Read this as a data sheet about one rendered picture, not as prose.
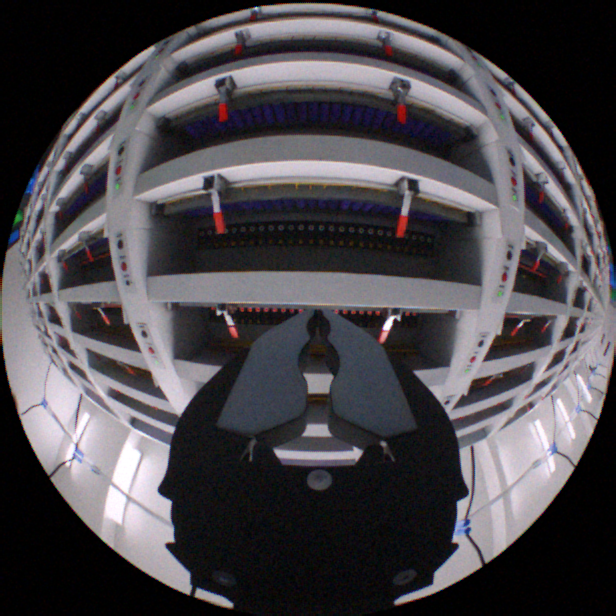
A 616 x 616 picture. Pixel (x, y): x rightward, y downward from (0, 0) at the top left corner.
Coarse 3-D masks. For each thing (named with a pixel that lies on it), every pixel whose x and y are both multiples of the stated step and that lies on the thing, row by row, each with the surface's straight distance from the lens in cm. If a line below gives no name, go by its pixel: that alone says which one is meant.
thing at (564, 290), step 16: (576, 176) 117; (576, 208) 109; (560, 240) 109; (576, 240) 106; (576, 256) 105; (544, 288) 110; (560, 288) 106; (576, 288) 112; (544, 320) 110; (528, 336) 115; (544, 336) 110; (528, 368) 116; (544, 368) 119; (512, 400) 123
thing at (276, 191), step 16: (240, 192) 35; (256, 192) 35; (272, 192) 34; (288, 192) 33; (304, 192) 33; (320, 192) 33; (336, 192) 33; (352, 192) 34; (368, 192) 34; (384, 192) 35; (176, 208) 41; (192, 208) 40; (416, 208) 37; (432, 208) 39; (448, 208) 41
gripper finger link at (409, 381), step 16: (400, 368) 9; (400, 384) 8; (416, 384) 8; (416, 400) 8; (432, 400) 8; (416, 416) 7; (432, 416) 8; (448, 416) 8; (416, 432) 7; (432, 432) 7; (448, 432) 8; (384, 448) 7; (400, 448) 7; (416, 448) 7; (432, 448) 7; (448, 448) 7; (432, 464) 7; (448, 464) 7; (448, 480) 7; (464, 480) 7; (464, 496) 7
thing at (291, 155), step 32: (192, 160) 33; (224, 160) 30; (256, 160) 28; (288, 160) 27; (320, 160) 27; (352, 160) 28; (384, 160) 29; (416, 160) 31; (160, 192) 38; (448, 192) 35; (480, 192) 38; (160, 224) 45; (384, 224) 46; (416, 224) 49; (448, 224) 52; (480, 224) 42
